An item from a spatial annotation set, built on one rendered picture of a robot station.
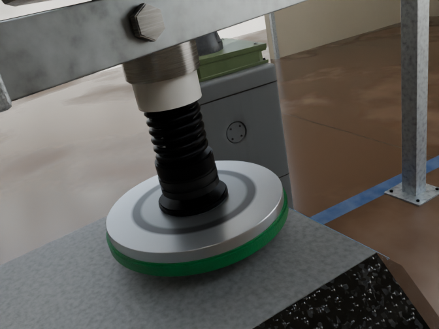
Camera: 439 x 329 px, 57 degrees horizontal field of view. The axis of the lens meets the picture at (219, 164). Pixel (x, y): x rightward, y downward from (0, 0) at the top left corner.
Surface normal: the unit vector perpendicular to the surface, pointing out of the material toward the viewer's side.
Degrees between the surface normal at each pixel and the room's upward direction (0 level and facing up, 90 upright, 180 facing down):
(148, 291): 0
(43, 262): 0
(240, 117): 90
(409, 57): 90
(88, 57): 90
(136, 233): 0
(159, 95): 90
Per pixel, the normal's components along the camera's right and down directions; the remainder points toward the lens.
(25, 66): 0.69, 0.16
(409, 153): -0.84, 0.36
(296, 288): -0.18, -0.90
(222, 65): 0.45, 0.28
